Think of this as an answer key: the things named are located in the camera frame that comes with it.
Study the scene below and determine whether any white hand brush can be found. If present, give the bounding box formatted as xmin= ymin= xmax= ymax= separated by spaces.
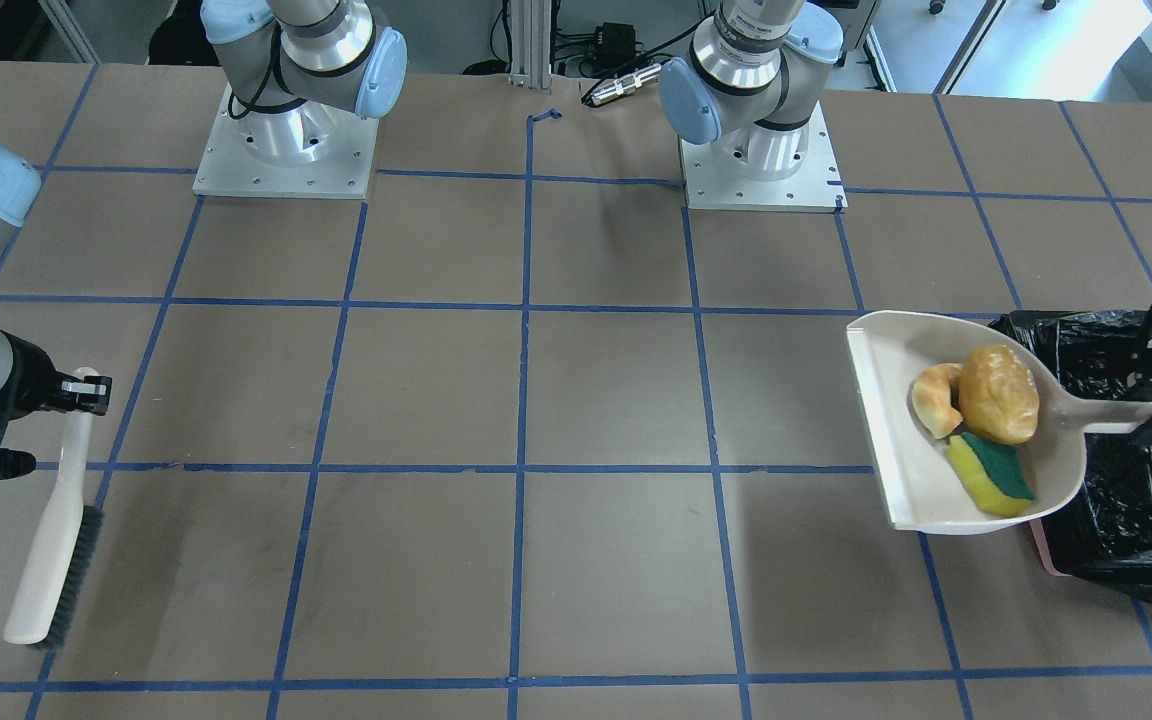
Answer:
xmin=3 ymin=366 xmax=103 ymax=650

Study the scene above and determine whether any pink trash bin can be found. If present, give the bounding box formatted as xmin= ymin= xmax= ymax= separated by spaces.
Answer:
xmin=1026 ymin=520 xmax=1068 ymax=577

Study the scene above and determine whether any beige plastic dustpan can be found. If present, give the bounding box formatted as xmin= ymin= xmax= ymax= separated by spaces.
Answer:
xmin=846 ymin=310 xmax=1152 ymax=536

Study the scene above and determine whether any aluminium frame post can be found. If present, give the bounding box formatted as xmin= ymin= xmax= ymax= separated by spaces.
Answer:
xmin=506 ymin=0 xmax=554 ymax=94

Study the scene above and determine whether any black bin liner bag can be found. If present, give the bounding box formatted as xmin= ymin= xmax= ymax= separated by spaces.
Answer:
xmin=991 ymin=309 xmax=1152 ymax=605

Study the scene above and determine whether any metal cylinder connector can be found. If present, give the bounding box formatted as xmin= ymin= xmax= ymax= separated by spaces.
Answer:
xmin=581 ymin=61 xmax=662 ymax=108

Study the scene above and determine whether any green yellow sponge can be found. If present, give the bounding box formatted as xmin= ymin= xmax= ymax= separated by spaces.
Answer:
xmin=946 ymin=432 xmax=1036 ymax=518

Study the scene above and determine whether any twisted pale bread ring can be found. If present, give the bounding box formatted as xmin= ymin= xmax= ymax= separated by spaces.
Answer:
xmin=910 ymin=363 xmax=965 ymax=440

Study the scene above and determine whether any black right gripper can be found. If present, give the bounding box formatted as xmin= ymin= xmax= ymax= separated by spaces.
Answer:
xmin=0 ymin=334 xmax=113 ymax=480

